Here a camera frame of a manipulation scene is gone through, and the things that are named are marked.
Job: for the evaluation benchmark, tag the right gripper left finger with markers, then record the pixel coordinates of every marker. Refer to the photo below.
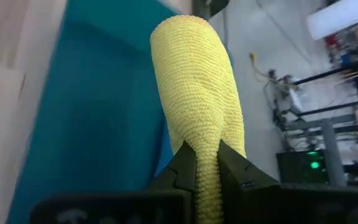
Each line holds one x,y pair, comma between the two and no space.
182,171

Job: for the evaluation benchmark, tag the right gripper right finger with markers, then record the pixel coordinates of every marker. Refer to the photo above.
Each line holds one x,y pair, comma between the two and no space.
235,174

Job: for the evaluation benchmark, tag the yellow microfiber towel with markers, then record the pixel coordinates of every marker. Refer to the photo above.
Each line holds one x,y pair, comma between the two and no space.
197,93

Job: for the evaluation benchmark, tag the blue plastic basket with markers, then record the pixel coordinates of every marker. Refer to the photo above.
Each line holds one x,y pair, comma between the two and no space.
98,109

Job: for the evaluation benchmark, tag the black box with green light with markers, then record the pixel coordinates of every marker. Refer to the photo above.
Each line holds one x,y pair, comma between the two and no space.
303,166

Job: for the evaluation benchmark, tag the metal equipment rack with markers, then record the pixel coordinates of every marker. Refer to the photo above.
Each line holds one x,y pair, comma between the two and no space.
331,137

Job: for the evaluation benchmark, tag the red storage bins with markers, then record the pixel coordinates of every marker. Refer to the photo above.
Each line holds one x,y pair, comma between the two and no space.
332,40

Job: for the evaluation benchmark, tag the white building pillar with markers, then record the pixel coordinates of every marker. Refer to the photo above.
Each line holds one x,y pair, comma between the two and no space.
340,15

